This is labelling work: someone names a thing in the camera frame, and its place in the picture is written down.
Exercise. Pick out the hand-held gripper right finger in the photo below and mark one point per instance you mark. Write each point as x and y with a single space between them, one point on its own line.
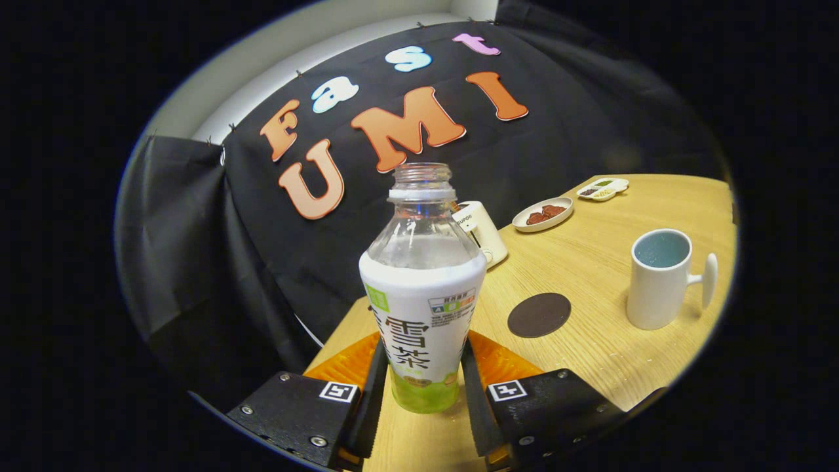
473 406

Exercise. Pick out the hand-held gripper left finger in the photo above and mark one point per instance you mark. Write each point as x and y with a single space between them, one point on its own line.
373 406

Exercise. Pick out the white green label juice bottle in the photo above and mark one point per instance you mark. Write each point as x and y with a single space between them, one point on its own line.
423 308

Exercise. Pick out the dark brown round coaster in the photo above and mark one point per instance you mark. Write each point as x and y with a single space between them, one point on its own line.
539 315

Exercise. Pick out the white cup with blue inside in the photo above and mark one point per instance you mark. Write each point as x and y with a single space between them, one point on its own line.
655 295

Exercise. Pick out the wooden table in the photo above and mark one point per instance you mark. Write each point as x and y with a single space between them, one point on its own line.
590 367

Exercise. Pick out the white toaster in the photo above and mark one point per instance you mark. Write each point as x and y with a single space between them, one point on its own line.
488 236

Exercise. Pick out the black backdrop cloth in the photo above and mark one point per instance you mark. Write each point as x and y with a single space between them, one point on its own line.
262 262

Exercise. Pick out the white round plate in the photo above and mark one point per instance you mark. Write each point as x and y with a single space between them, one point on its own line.
524 224

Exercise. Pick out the red meat slice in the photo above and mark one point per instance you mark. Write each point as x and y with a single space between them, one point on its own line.
536 218
555 211

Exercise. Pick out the white divided dish with beans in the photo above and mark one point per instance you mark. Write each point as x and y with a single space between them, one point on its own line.
603 189

